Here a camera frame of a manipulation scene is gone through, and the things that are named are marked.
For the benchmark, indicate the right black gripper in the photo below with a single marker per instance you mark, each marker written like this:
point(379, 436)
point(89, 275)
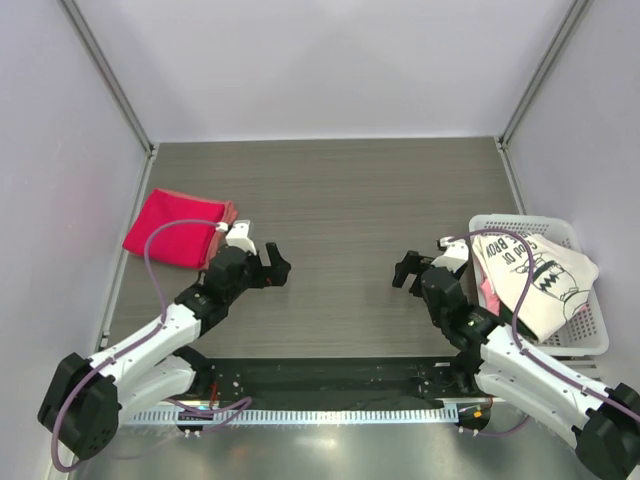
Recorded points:
point(412, 263)

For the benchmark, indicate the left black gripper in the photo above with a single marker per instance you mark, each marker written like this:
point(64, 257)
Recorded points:
point(273, 274)

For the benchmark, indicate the white green printed t-shirt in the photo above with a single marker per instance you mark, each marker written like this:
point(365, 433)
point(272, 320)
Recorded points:
point(561, 280)

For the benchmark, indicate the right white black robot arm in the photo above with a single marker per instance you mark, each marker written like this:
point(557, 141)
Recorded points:
point(600, 423)

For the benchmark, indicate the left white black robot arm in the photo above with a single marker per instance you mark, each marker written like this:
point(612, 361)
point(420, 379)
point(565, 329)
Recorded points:
point(88, 398)

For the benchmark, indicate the folded salmon t-shirt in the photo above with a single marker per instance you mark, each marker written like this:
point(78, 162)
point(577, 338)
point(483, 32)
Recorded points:
point(224, 221)

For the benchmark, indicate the pink t-shirt in basket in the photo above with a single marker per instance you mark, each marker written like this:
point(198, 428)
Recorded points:
point(491, 299)

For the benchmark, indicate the folded magenta t-shirt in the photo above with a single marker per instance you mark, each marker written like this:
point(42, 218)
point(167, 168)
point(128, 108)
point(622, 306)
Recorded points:
point(188, 245)

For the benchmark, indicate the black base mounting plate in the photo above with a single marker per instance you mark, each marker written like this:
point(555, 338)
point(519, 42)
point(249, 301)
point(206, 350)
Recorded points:
point(331, 384)

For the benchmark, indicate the white plastic laundry basket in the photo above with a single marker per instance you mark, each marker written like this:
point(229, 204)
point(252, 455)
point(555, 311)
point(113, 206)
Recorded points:
point(585, 334)

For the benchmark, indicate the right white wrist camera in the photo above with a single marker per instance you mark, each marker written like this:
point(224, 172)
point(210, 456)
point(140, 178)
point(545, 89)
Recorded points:
point(454, 255)

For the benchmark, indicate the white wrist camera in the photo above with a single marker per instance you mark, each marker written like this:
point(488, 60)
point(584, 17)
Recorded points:
point(454, 255)
point(238, 234)

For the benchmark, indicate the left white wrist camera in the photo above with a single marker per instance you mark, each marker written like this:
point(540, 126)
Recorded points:
point(238, 234)

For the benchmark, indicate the white slotted cable duct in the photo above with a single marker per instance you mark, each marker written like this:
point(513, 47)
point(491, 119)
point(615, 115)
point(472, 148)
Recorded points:
point(172, 415)

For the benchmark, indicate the right aluminium frame post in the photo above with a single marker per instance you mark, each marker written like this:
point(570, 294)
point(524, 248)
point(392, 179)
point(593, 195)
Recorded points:
point(576, 11)

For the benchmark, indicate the aluminium frame post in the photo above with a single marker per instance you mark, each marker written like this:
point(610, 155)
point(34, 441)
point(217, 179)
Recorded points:
point(101, 63)
point(576, 11)

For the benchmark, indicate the left aluminium frame post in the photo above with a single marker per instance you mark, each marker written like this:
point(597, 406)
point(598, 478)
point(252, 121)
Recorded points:
point(101, 63)

